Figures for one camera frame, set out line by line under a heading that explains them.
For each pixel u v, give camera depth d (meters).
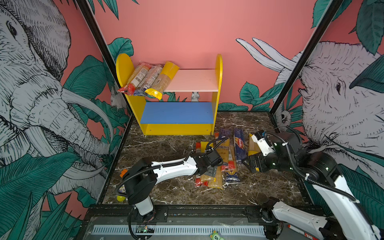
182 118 0.93
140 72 0.79
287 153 0.41
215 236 0.67
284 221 0.58
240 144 0.98
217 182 0.82
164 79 0.75
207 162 0.63
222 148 0.91
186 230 0.70
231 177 0.85
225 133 0.98
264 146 0.54
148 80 0.75
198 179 0.84
